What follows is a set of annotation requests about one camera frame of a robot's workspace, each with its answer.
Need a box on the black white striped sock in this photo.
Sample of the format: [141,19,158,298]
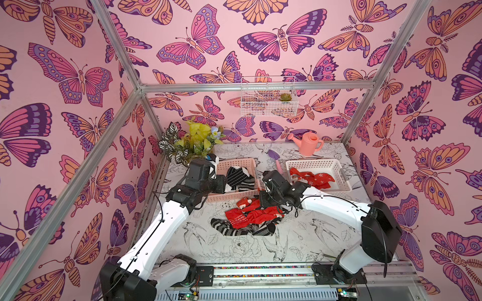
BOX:
[236,176,256,192]
[210,218,252,237]

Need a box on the red bear sock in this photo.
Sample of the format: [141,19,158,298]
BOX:
[236,198,261,212]

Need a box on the black pinstripe sock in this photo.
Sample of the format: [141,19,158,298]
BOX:
[225,166,251,192]

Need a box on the red snowflake santa sock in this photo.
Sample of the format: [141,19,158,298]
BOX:
[311,173,335,190]

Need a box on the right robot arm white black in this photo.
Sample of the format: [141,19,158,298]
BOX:
[260,170,402,284]

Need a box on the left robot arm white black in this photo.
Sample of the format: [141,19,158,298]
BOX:
[99,154,227,300]

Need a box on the pink plastic basket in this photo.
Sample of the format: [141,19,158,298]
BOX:
[207,158,261,203]

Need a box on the white plastic basket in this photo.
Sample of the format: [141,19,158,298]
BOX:
[286,159,352,193]

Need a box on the black plaid sock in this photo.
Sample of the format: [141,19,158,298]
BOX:
[252,218,282,237]

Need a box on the artificial plant bouquet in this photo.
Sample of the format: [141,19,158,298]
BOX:
[158,121,226,167]

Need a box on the purple pink garden trowel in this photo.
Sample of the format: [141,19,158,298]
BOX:
[267,149,283,174]

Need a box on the red patterned sock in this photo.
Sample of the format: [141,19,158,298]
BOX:
[225,207,284,230]

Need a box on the pink watering can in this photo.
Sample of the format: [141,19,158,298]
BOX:
[287,132,325,157]

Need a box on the small green succulent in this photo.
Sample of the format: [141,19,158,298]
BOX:
[279,93,292,102]

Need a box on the white wire wall basket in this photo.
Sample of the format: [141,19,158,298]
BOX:
[239,82,299,119]

